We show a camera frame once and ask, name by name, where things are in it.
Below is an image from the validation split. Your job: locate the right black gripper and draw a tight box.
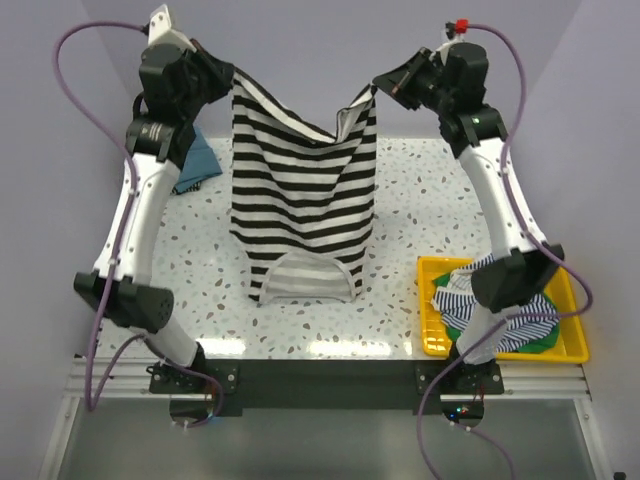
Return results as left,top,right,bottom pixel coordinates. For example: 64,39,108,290
374,46,456,116

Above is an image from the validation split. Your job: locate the blue tank top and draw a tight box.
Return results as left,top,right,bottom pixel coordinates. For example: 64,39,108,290
175,128,222,185

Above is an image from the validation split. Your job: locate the black white striped tank top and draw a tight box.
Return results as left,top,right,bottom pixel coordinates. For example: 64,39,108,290
230,70,377,304

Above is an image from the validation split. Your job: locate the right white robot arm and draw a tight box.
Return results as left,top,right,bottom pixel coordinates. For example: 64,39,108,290
373,42,564,393

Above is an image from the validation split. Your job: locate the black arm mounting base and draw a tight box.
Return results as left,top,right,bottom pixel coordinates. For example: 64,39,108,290
146,359,505,422

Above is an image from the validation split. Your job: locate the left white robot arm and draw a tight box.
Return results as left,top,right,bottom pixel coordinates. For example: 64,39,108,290
74,43,234,392

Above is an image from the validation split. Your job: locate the folded thin-striped tank top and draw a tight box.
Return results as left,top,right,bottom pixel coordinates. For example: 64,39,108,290
171,181,202,196

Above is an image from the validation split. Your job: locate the green tank top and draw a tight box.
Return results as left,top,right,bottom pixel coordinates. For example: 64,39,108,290
431,273,559,354

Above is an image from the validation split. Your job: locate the navy white striped tank top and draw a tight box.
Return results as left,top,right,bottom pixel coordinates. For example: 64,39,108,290
431,254,559,354

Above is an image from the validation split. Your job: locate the yellow plastic bin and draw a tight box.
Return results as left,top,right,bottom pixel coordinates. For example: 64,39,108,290
417,256,589,364

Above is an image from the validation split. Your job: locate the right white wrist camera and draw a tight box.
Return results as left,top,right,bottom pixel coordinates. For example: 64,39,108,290
436,33,464,52

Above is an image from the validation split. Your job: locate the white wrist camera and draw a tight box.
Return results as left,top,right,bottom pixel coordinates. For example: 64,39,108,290
147,4,196,52
436,33,464,52

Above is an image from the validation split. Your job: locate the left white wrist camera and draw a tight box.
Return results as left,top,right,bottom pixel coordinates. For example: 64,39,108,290
147,4,196,52

